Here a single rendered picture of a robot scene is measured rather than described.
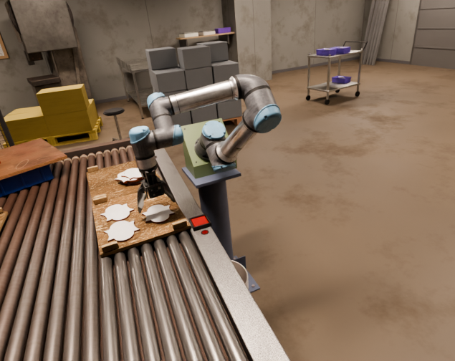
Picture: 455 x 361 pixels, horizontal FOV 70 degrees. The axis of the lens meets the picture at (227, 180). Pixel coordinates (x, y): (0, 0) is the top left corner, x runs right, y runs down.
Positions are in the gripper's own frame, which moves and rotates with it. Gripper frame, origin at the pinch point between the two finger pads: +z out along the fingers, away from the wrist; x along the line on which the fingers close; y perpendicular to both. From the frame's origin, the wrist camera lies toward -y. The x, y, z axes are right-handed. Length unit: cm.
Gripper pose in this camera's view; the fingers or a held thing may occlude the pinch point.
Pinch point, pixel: (157, 207)
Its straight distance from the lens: 139.7
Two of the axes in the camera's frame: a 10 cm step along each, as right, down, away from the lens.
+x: 9.0, -2.9, 3.3
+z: 1.1, 8.8, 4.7
